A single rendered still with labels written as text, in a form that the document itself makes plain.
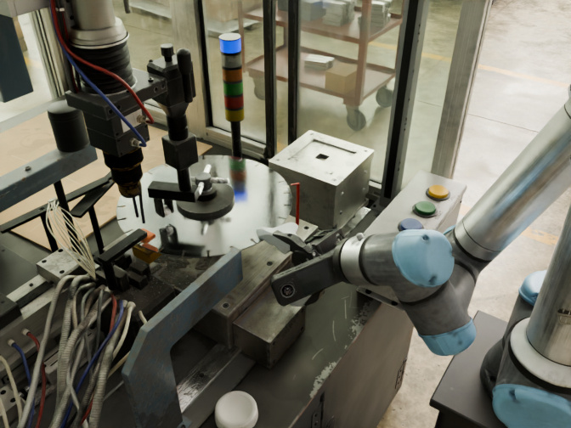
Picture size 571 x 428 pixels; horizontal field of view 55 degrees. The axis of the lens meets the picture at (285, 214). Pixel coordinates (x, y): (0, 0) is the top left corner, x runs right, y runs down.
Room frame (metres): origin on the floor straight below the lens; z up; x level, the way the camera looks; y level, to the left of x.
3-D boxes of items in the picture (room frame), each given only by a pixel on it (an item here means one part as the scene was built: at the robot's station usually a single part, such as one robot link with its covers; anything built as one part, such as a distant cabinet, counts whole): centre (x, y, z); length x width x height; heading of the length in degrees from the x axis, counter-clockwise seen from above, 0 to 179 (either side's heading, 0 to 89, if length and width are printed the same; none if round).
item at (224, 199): (0.85, 0.15, 0.96); 0.11 x 0.11 x 0.03
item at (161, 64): (0.78, 0.17, 1.17); 0.06 x 0.05 x 0.20; 137
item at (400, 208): (0.90, -0.27, 0.82); 0.28 x 0.11 x 0.15; 146
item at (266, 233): (0.74, 0.00, 0.96); 0.09 x 0.06 x 0.03; 46
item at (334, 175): (1.10, -0.08, 0.82); 0.18 x 0.18 x 0.15; 56
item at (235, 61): (1.15, 0.12, 1.11); 0.05 x 0.04 x 0.03; 56
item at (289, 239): (0.69, -0.01, 0.97); 0.09 x 0.02 x 0.05; 46
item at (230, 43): (1.15, 0.12, 1.14); 0.05 x 0.04 x 0.03; 56
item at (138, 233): (0.69, 0.26, 0.95); 0.10 x 0.03 x 0.07; 146
